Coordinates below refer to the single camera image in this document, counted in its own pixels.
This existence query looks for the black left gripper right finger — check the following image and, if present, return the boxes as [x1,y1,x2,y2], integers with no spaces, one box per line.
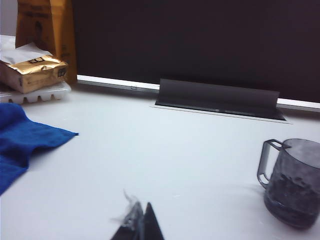
[142,201,166,240]

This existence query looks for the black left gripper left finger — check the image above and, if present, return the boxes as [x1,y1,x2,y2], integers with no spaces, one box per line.
[109,188,145,240]

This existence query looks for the grey transparent plastic cup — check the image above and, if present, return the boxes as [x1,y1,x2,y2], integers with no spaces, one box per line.
[256,138,320,230]

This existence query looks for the blue cloth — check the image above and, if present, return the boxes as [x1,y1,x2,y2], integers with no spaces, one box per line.
[0,102,80,196]

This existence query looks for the white ice cube tray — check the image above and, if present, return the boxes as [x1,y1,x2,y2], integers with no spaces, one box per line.
[0,81,73,105]

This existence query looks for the gold foil package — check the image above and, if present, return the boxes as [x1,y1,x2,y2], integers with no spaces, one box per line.
[0,54,69,94]

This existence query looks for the black panel with silver edge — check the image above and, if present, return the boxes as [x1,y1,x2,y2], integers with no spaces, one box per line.
[71,0,320,113]

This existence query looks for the white paper sheet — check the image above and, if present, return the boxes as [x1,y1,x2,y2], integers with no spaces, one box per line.
[0,41,55,65]

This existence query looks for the brown paper bag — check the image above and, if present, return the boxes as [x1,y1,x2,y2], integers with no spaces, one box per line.
[15,0,78,86]

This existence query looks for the black desk cable flap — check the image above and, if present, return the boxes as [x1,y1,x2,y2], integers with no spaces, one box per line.
[149,78,293,125]

